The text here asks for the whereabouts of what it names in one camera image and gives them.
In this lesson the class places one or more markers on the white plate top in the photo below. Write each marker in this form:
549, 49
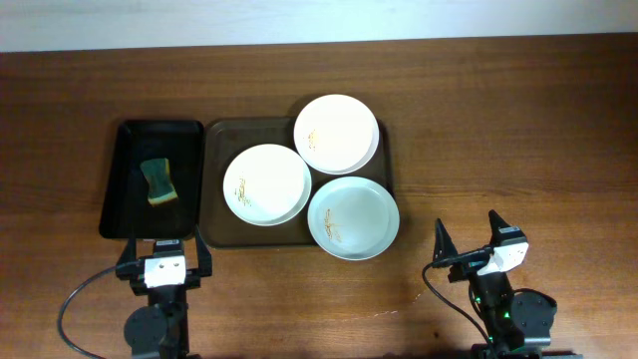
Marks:
336, 134

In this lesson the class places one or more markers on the black rectangular tray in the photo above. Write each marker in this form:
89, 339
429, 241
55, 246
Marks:
126, 209

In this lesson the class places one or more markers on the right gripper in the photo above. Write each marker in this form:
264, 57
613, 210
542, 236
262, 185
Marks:
445, 248

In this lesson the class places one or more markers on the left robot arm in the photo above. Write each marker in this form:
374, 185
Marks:
160, 328

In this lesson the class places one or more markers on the white plate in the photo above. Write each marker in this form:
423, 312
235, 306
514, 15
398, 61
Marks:
336, 134
267, 185

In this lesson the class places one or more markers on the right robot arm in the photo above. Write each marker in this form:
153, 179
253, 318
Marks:
514, 323

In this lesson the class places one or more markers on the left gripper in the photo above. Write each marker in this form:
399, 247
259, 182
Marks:
130, 270

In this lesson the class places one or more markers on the green yellow sponge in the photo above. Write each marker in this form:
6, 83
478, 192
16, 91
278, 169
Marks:
157, 174

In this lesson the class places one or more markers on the pale blue plate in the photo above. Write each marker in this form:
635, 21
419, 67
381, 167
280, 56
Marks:
353, 218

